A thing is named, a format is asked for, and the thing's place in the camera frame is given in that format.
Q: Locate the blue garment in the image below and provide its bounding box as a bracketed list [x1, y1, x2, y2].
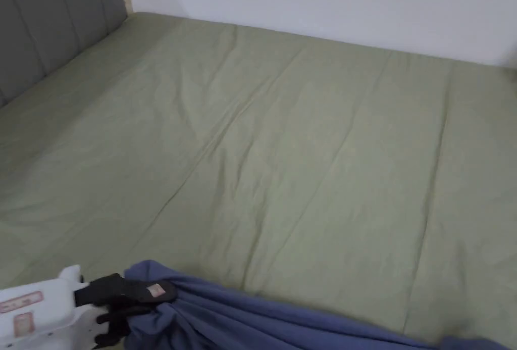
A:
[124, 260, 517, 350]

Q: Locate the bed with pale green sheet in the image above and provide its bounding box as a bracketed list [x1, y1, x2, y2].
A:
[0, 12, 517, 350]

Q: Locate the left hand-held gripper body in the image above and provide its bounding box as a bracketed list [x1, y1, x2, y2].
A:
[0, 265, 111, 350]

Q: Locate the grey padded headboard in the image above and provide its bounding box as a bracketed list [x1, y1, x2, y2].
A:
[0, 0, 127, 109]

